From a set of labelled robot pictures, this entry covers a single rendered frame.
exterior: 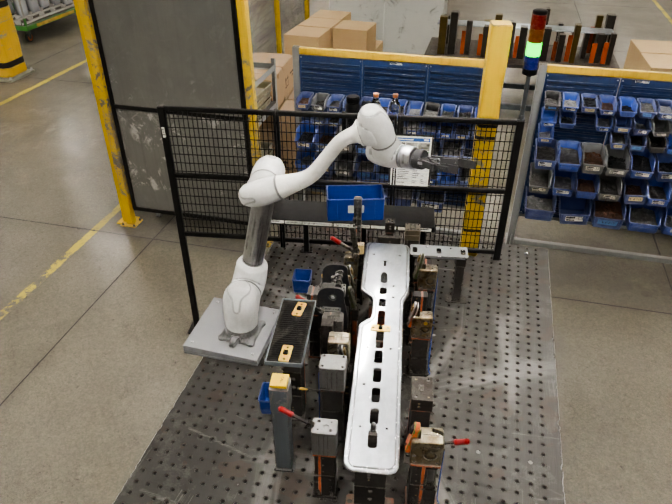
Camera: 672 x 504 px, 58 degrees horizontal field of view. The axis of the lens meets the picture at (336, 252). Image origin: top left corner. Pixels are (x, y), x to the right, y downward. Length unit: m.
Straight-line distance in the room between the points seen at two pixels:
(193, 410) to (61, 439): 1.21
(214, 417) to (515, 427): 1.26
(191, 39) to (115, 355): 2.16
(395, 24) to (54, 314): 6.20
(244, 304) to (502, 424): 1.23
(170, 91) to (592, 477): 3.66
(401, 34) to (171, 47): 5.01
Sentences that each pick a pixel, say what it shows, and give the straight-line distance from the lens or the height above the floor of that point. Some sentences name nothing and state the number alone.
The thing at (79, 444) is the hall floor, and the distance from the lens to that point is 3.73.
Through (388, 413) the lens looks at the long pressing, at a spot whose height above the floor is 1.00.
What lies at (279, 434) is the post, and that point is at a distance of 2.34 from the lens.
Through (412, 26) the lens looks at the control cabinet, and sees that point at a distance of 9.01.
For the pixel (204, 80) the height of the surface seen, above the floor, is 1.31.
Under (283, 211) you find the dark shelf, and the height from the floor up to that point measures 1.03.
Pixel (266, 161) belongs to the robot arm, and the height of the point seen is 1.58.
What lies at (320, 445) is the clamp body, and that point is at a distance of 2.18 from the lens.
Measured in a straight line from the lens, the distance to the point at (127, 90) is 4.91.
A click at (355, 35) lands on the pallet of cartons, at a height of 0.99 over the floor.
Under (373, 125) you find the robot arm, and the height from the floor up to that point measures 1.86.
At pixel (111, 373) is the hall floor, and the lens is 4.05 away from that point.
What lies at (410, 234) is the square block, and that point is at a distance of 3.15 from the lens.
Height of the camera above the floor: 2.71
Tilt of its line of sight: 34 degrees down
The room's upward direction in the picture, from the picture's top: straight up
